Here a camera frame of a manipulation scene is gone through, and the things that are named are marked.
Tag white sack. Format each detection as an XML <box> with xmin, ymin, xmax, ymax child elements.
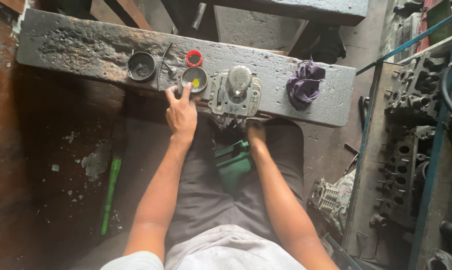
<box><xmin>329</xmin><ymin>169</ymin><xmax>358</xmax><ymax>234</ymax></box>

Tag person's white shirt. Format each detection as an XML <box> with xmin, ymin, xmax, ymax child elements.
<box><xmin>100</xmin><ymin>224</ymin><xmax>308</xmax><ymax>270</ymax></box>

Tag small finned cylinder head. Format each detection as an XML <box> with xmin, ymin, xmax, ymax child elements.
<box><xmin>308</xmin><ymin>177</ymin><xmax>341</xmax><ymax>217</ymax></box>

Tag person's right hand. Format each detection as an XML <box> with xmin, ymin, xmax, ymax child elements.
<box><xmin>246</xmin><ymin>119</ymin><xmax>268</xmax><ymax>149</ymax></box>

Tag green handled tool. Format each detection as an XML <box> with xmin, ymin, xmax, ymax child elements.
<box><xmin>100</xmin><ymin>120</ymin><xmax>128</xmax><ymax>236</ymax></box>

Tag round tin with yellow paste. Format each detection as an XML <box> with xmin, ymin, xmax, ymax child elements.
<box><xmin>180</xmin><ymin>66</ymin><xmax>209</xmax><ymax>95</ymax></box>

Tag purple rag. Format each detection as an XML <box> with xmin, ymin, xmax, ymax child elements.
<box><xmin>286</xmin><ymin>60</ymin><xmax>326</xmax><ymax>112</ymax></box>

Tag blue rack with engine parts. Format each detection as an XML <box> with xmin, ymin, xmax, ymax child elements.
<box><xmin>341</xmin><ymin>0</ymin><xmax>452</xmax><ymax>270</ymax></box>

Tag grey worn wooden workbench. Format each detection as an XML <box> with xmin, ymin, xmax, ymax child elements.
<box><xmin>16</xmin><ymin>8</ymin><xmax>357</xmax><ymax>128</ymax></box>

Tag long thin engine valve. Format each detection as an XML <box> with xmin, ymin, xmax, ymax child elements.
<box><xmin>156</xmin><ymin>41</ymin><xmax>173</xmax><ymax>92</ymax></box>

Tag green plastic container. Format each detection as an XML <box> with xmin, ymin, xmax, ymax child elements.
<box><xmin>215</xmin><ymin>140</ymin><xmax>255</xmax><ymax>196</ymax></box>

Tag black round tin lid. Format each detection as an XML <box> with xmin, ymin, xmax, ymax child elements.
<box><xmin>127</xmin><ymin>51</ymin><xmax>156</xmax><ymax>82</ymax></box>

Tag person's left hand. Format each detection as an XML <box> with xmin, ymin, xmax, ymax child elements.
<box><xmin>165</xmin><ymin>82</ymin><xmax>203</xmax><ymax>145</ymax></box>

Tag engine valve with large head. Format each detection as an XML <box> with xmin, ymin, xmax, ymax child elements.
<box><xmin>226</xmin><ymin>65</ymin><xmax>254</xmax><ymax>96</ymax></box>

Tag short engine valve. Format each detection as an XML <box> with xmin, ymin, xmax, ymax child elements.
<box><xmin>161</xmin><ymin>60</ymin><xmax>178</xmax><ymax>78</ymax></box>

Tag red plastic cap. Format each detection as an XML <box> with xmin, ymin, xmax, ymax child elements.
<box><xmin>185</xmin><ymin>49</ymin><xmax>204</xmax><ymax>68</ymax></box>

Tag person's grey shorts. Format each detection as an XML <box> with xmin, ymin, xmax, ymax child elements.
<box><xmin>165</xmin><ymin>114</ymin><xmax>305</xmax><ymax>245</ymax></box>

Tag grey metal cylinder head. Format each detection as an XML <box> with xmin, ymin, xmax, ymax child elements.
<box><xmin>208</xmin><ymin>69</ymin><xmax>263</xmax><ymax>118</ymax></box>

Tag grey metal pipe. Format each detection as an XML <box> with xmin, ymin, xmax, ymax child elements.
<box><xmin>190</xmin><ymin>2</ymin><xmax>208</xmax><ymax>31</ymax></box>

